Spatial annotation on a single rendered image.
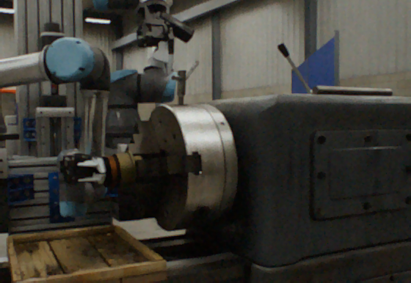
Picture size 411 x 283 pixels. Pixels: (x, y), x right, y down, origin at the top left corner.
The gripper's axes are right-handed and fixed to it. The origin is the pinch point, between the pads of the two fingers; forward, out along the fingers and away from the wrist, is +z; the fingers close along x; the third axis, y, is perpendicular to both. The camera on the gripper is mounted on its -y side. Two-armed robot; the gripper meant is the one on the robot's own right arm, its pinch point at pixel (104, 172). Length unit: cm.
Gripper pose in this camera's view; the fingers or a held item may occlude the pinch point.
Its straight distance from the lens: 99.1
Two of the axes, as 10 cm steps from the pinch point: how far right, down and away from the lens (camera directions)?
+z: 4.0, 0.4, -9.1
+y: -9.2, 0.3, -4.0
